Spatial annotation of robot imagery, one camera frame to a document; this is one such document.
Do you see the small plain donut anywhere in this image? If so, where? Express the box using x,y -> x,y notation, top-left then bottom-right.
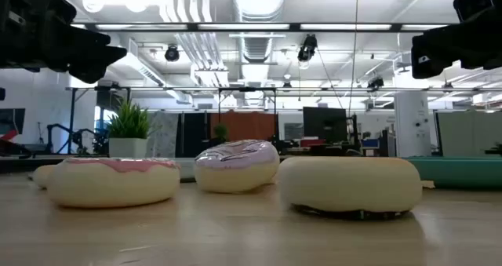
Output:
31,164 -> 58,189

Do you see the black monitor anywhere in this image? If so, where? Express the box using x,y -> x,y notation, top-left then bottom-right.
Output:
302,106 -> 348,144

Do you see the black overhead camera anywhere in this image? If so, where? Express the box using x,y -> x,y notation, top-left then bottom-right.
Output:
296,34 -> 318,63

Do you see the dark wall screen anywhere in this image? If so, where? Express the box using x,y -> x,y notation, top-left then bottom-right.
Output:
0,107 -> 27,136

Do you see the white bowl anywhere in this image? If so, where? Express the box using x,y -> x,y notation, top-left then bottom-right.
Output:
174,158 -> 196,181

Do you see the white pillar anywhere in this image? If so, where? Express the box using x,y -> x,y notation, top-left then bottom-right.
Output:
394,91 -> 431,157

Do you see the plain cream donut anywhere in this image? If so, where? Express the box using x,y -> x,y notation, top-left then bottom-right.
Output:
277,155 -> 424,221

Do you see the teal plate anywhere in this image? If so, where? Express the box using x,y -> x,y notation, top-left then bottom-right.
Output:
403,155 -> 502,191

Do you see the black background stand frame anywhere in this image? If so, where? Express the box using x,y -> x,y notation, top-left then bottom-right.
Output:
217,87 -> 278,141

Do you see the grey partition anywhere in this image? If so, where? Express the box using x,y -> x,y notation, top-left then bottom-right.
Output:
434,109 -> 502,157

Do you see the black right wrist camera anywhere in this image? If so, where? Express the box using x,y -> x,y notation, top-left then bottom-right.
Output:
453,0 -> 502,23

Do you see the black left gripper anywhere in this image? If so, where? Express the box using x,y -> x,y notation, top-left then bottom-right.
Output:
0,0 -> 128,84

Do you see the green plant in white pot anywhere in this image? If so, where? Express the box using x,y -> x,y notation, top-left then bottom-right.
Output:
106,97 -> 152,159

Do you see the orange partition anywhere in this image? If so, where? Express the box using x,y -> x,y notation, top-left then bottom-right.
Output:
210,111 -> 278,142

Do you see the purple frosted donut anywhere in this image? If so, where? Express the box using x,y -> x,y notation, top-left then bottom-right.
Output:
193,139 -> 281,194

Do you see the small black background robot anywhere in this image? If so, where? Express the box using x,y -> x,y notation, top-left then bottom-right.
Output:
274,136 -> 299,154

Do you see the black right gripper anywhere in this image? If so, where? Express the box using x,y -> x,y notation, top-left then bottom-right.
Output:
411,6 -> 502,80

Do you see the black aluminium frame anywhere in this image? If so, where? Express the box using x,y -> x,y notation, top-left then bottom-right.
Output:
70,21 -> 452,33

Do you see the red and black equipment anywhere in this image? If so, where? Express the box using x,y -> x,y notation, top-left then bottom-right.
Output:
0,129 -> 32,159

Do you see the small background potted plant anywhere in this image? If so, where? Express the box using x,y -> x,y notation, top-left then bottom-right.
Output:
213,123 -> 230,144

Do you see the pink frosted donut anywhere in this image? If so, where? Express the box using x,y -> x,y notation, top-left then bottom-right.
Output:
45,157 -> 181,209

